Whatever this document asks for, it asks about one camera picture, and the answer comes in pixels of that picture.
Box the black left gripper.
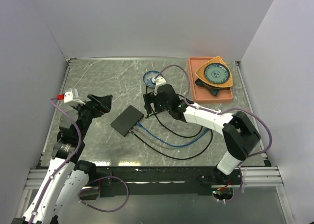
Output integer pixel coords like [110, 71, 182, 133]
[70, 94, 112, 140]

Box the black network switch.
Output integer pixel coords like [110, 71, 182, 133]
[110, 105, 144, 137]

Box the blue ethernet cable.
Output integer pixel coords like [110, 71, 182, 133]
[136, 122, 210, 148]

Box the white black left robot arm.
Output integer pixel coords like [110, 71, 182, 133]
[12, 89, 113, 224]

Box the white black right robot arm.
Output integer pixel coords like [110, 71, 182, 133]
[143, 84, 261, 184]

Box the blue white porcelain bowl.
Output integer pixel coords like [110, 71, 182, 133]
[143, 70, 159, 88]

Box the pink plastic tray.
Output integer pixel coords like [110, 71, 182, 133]
[188, 56, 233, 104]

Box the dark blue triangular plate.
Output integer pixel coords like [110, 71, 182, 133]
[194, 78, 230, 96]

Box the yellow triangular woven plate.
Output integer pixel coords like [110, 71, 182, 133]
[195, 56, 233, 88]

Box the teal round patterned plate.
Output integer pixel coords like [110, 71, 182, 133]
[204, 63, 230, 84]

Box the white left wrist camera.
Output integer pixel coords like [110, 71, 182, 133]
[56, 88, 86, 107]

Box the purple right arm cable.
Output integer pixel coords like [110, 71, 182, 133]
[154, 65, 273, 158]

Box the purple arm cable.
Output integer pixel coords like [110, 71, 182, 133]
[26, 97, 83, 224]
[154, 65, 273, 158]

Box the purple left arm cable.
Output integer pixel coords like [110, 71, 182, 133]
[26, 97, 83, 224]

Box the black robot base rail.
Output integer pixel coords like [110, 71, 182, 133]
[74, 160, 241, 198]

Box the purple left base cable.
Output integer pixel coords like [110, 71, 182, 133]
[78, 176, 130, 212]

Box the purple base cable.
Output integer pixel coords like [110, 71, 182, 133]
[78, 176, 130, 212]
[215, 178, 245, 205]

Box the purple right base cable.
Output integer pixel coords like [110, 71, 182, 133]
[215, 178, 245, 205]

